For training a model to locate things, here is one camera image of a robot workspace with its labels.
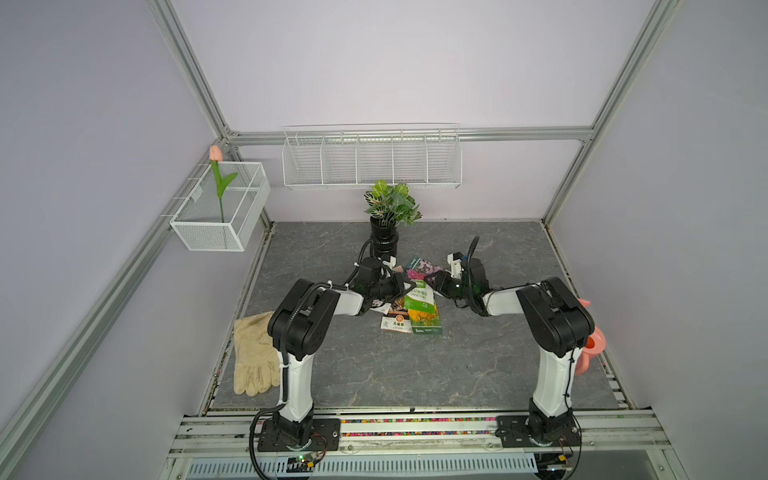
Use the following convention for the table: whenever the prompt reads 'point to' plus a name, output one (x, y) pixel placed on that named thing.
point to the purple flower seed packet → (417, 268)
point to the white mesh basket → (198, 223)
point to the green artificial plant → (392, 204)
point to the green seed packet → (423, 309)
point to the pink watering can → (595, 344)
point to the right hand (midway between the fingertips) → (425, 278)
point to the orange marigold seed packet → (397, 320)
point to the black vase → (384, 238)
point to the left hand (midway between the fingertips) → (419, 286)
